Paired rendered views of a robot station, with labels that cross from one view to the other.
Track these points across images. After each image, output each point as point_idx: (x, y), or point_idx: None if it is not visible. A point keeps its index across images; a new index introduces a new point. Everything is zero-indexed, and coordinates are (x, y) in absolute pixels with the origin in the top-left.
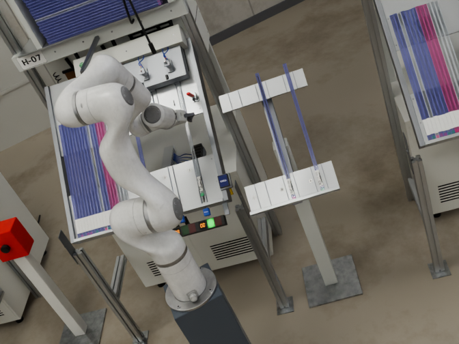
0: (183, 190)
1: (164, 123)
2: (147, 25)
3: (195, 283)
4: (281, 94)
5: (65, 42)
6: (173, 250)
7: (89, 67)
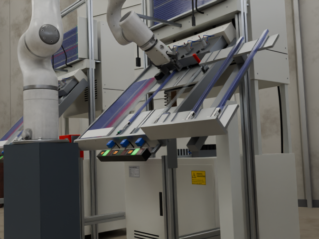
0: None
1: (131, 29)
2: (210, 18)
3: (34, 123)
4: (247, 52)
5: (164, 28)
6: (32, 74)
7: None
